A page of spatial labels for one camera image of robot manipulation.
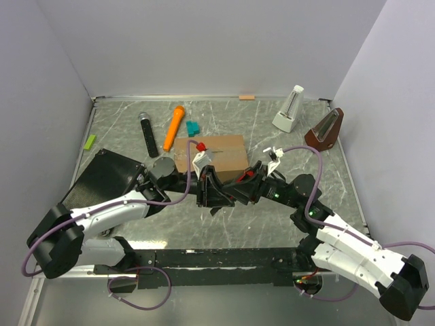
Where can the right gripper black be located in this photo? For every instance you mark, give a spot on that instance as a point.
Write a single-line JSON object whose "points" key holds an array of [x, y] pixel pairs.
{"points": [[249, 188]]}

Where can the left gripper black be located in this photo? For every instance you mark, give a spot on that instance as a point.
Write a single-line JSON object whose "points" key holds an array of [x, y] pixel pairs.
{"points": [[209, 192]]}

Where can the brown cardboard express box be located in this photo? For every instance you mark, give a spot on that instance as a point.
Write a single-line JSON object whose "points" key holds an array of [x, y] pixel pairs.
{"points": [[229, 154]]}

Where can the red black utility knife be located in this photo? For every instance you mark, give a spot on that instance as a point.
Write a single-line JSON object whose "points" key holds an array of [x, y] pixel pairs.
{"points": [[245, 176]]}

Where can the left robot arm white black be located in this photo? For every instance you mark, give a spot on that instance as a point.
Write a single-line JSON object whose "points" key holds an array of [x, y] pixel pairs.
{"points": [[65, 238]]}

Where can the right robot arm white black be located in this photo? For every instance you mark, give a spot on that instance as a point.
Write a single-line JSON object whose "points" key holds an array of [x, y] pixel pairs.
{"points": [[398, 282]]}

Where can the teal plastic block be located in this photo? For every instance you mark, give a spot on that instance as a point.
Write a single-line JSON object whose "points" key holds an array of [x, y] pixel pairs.
{"points": [[192, 128]]}

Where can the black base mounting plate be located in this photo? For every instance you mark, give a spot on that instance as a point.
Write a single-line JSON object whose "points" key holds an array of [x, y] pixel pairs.
{"points": [[201, 267]]}

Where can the white metronome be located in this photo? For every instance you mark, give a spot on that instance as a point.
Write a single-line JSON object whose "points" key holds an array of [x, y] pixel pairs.
{"points": [[289, 114]]}

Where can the brown wooden metronome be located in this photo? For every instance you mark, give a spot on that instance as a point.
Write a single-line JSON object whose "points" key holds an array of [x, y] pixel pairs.
{"points": [[324, 135]]}

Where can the orange tape piece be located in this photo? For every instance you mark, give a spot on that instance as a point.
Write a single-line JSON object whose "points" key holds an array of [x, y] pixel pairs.
{"points": [[247, 97]]}

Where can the black microphone silver head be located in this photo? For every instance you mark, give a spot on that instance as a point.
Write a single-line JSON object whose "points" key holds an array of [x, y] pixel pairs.
{"points": [[148, 134]]}

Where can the black speaker case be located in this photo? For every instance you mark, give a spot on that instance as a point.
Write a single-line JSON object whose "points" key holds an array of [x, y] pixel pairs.
{"points": [[109, 175]]}

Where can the green plastic block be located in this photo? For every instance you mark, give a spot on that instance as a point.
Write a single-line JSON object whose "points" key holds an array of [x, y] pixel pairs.
{"points": [[90, 142]]}

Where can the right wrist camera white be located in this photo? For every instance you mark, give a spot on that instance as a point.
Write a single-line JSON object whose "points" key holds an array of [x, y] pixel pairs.
{"points": [[274, 154]]}

